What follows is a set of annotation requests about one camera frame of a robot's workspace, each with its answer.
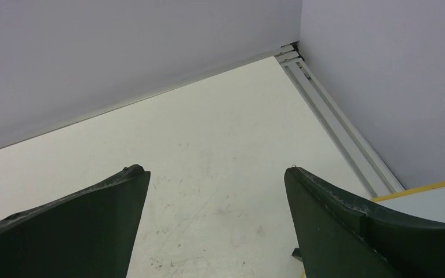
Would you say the yellow framed whiteboard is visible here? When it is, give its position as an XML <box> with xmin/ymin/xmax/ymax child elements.
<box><xmin>372</xmin><ymin>181</ymin><xmax>445</xmax><ymax>223</ymax></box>

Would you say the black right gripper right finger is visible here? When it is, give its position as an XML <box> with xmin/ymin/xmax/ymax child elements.
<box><xmin>284</xmin><ymin>167</ymin><xmax>445</xmax><ymax>277</ymax></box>

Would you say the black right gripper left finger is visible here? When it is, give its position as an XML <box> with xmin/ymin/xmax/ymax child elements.
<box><xmin>0</xmin><ymin>164</ymin><xmax>151</xmax><ymax>277</ymax></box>

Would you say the aluminium rail right side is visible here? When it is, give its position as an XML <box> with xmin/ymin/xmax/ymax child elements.
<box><xmin>275</xmin><ymin>42</ymin><xmax>405</xmax><ymax>197</ymax></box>

